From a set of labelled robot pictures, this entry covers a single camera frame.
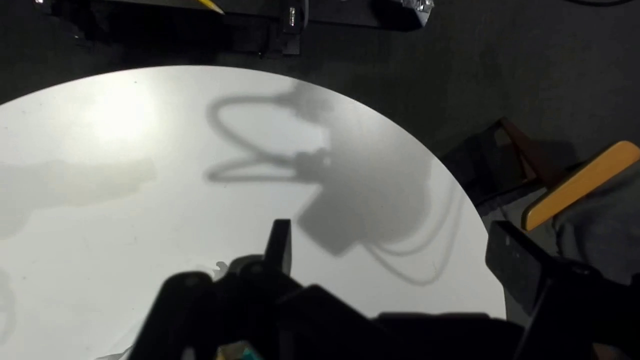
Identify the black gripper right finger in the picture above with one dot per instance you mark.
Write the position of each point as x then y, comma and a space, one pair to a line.
521, 267

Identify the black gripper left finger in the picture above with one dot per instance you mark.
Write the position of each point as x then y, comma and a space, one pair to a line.
278, 242

